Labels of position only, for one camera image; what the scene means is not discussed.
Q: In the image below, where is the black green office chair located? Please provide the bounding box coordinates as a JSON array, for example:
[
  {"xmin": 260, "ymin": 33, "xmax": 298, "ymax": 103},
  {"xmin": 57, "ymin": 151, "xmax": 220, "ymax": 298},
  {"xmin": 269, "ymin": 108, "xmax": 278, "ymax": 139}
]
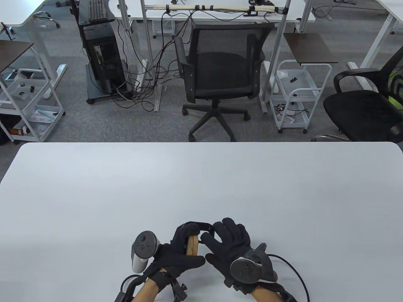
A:
[{"xmin": 323, "ymin": 46, "xmax": 403, "ymax": 142}]

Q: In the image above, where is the black mesh office chair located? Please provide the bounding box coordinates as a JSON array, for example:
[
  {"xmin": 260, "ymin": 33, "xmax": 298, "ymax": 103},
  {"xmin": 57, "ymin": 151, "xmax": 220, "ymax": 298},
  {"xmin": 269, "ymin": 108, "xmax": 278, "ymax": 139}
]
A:
[{"xmin": 174, "ymin": 24, "xmax": 276, "ymax": 142}]

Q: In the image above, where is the white rolling cart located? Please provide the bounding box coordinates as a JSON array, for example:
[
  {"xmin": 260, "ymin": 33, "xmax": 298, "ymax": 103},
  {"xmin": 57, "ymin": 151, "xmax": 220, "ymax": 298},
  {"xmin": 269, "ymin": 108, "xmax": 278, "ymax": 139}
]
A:
[
  {"xmin": 0, "ymin": 68, "xmax": 66, "ymax": 143},
  {"xmin": 269, "ymin": 60, "xmax": 332, "ymax": 134}
]

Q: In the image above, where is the white desk with angled leg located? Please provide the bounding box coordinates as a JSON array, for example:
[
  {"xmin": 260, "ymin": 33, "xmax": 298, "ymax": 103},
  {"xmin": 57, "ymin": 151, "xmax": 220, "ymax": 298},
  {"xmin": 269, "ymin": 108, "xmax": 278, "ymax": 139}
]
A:
[{"xmin": 347, "ymin": 0, "xmax": 403, "ymax": 92}]

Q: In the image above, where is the chrome chair base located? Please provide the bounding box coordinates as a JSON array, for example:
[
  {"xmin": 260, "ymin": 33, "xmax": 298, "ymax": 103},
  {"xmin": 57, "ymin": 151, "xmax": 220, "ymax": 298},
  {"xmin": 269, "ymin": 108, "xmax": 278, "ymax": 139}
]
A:
[{"xmin": 310, "ymin": 134, "xmax": 351, "ymax": 142}]

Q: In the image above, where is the black glove cable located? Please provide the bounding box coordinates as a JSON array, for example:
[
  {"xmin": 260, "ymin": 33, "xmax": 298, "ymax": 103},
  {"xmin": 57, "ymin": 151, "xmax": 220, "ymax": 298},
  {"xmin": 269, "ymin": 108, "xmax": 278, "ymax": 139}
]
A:
[{"xmin": 268, "ymin": 254, "xmax": 310, "ymax": 302}]

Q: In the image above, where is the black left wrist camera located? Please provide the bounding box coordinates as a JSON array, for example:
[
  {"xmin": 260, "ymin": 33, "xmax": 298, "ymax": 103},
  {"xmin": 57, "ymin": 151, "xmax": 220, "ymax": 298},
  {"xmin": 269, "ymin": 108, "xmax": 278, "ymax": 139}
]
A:
[{"xmin": 173, "ymin": 282, "xmax": 188, "ymax": 302}]

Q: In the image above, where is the dark brown side tabletop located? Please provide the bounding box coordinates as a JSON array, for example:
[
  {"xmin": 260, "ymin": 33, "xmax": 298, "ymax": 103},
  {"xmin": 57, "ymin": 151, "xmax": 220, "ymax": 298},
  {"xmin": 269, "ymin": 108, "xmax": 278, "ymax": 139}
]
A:
[
  {"xmin": 0, "ymin": 40, "xmax": 34, "ymax": 73},
  {"xmin": 283, "ymin": 32, "xmax": 339, "ymax": 66}
]

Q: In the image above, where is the person's left forearm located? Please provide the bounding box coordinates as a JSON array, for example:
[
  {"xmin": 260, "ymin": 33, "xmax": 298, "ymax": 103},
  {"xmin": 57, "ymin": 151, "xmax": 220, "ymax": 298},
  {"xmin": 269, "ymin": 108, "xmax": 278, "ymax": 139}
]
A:
[{"xmin": 131, "ymin": 279, "xmax": 159, "ymax": 302}]

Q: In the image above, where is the black metal clamp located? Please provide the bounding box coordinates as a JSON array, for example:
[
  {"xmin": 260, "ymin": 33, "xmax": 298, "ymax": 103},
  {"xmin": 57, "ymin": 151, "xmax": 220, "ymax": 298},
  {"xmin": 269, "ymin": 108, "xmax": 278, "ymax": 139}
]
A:
[{"xmin": 186, "ymin": 222, "xmax": 217, "ymax": 241}]

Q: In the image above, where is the grey white controller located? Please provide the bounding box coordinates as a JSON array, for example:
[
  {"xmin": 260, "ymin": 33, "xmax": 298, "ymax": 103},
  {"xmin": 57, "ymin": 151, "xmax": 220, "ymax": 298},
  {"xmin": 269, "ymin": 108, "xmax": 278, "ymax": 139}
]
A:
[
  {"xmin": 131, "ymin": 231, "xmax": 161, "ymax": 273},
  {"xmin": 230, "ymin": 243, "xmax": 279, "ymax": 285}
]

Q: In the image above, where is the person's right hand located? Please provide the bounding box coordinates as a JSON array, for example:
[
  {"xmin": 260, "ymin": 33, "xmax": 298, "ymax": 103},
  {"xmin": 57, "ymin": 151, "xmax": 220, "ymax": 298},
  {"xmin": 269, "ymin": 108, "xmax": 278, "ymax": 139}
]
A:
[{"xmin": 201, "ymin": 218, "xmax": 265, "ymax": 296}]

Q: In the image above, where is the grey white right controller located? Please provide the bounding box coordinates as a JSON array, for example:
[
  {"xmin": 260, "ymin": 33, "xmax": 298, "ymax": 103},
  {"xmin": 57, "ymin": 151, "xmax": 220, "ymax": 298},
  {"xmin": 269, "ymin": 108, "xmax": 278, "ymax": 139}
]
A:
[{"xmin": 230, "ymin": 243, "xmax": 279, "ymax": 285}]

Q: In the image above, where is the grey white left controller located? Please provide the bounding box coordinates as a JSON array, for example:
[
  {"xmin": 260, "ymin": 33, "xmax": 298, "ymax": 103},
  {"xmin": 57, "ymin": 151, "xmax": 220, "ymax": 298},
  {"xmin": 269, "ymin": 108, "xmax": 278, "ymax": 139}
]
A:
[{"xmin": 131, "ymin": 231, "xmax": 161, "ymax": 273}]

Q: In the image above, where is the grey rolling computer stand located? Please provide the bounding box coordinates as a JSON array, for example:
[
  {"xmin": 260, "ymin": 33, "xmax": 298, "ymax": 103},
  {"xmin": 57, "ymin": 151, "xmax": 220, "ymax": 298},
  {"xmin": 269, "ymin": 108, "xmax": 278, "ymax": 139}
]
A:
[{"xmin": 70, "ymin": 0, "xmax": 130, "ymax": 105}]

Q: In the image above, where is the person's left hand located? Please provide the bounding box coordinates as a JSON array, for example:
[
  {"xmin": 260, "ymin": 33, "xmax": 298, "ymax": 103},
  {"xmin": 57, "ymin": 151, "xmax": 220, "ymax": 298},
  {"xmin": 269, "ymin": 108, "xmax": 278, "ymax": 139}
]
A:
[{"xmin": 144, "ymin": 222, "xmax": 206, "ymax": 290}]

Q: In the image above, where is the black computer tower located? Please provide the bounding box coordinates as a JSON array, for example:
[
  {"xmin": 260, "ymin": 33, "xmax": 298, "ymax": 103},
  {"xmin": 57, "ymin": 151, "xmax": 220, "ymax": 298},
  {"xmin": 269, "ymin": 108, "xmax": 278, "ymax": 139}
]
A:
[{"xmin": 82, "ymin": 30, "xmax": 128, "ymax": 94}]

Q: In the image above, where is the white desk with metal posts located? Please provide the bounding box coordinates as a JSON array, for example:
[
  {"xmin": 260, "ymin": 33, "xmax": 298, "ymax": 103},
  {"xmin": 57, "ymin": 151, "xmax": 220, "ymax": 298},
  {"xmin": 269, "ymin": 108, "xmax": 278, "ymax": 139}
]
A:
[{"xmin": 109, "ymin": 0, "xmax": 316, "ymax": 114}]

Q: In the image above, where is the black keyboard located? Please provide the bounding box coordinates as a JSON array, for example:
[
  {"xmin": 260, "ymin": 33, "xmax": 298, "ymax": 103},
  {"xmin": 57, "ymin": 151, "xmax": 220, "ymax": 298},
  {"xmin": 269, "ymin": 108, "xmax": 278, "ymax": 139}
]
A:
[{"xmin": 89, "ymin": 0, "xmax": 106, "ymax": 22}]

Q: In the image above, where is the person's right forearm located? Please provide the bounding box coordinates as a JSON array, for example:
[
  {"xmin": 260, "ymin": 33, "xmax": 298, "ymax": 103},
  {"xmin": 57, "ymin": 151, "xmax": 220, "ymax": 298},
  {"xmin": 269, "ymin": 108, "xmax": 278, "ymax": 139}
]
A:
[{"xmin": 250, "ymin": 286, "xmax": 284, "ymax": 302}]

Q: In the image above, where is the white curved desk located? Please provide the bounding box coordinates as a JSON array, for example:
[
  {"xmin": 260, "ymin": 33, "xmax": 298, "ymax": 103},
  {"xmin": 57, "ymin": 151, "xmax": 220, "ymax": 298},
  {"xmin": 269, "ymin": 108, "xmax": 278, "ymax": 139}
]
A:
[{"xmin": 0, "ymin": 0, "xmax": 68, "ymax": 99}]

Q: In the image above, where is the white power strip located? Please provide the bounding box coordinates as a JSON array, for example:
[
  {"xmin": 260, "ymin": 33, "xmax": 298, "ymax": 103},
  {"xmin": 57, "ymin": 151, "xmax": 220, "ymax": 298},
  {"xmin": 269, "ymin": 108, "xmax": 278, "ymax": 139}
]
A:
[{"xmin": 135, "ymin": 59, "xmax": 148, "ymax": 92}]

